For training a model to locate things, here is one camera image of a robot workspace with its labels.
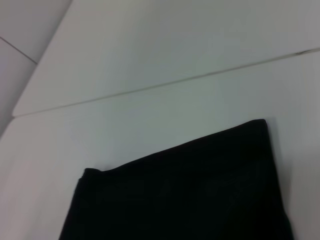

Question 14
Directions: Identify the black t-shirt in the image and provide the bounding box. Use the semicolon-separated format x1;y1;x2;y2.
57;118;295;240

